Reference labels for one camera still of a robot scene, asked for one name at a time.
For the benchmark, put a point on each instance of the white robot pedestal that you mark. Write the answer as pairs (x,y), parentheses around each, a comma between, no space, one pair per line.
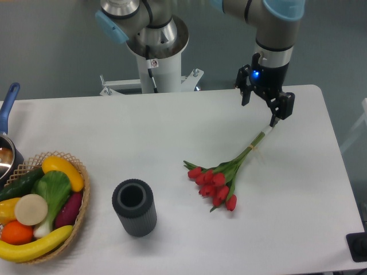
(158,54)

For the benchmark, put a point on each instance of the woven wicker basket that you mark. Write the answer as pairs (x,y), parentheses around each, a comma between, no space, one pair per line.
(36,162)

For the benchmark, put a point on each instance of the beige round slice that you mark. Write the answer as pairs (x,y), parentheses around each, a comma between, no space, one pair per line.
(31,209)

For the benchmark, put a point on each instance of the red tulip bouquet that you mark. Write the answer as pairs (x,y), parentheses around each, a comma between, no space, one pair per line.
(219,182)

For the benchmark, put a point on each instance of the blue handled saucepan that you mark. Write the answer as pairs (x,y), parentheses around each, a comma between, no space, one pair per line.
(11,158)

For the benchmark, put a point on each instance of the black device table edge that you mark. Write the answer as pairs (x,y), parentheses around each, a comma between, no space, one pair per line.
(357,246)

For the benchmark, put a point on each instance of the long yellow squash front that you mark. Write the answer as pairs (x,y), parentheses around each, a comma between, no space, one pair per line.
(35,249)

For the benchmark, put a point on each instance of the dark grey ribbed vase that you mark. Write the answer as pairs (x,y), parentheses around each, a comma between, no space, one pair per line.
(133,202)

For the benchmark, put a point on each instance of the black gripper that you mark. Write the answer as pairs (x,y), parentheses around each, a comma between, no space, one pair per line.
(266,83)

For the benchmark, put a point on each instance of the green bok choy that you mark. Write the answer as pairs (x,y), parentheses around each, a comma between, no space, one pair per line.
(55,188)

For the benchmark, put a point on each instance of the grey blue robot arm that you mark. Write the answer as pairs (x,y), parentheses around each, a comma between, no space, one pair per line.
(276,22)

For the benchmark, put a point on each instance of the yellow squash top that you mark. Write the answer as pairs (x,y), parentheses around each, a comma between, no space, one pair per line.
(56,163)

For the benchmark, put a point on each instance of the orange fruit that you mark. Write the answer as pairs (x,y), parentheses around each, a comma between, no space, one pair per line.
(16,233)

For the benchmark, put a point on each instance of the dark green cucumber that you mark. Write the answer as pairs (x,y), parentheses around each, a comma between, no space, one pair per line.
(21,186)

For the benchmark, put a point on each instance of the purple sweet potato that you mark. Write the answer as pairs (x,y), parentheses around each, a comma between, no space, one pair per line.
(70,211)

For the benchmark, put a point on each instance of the small yellow pepper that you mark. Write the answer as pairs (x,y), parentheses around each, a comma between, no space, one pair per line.
(7,210)

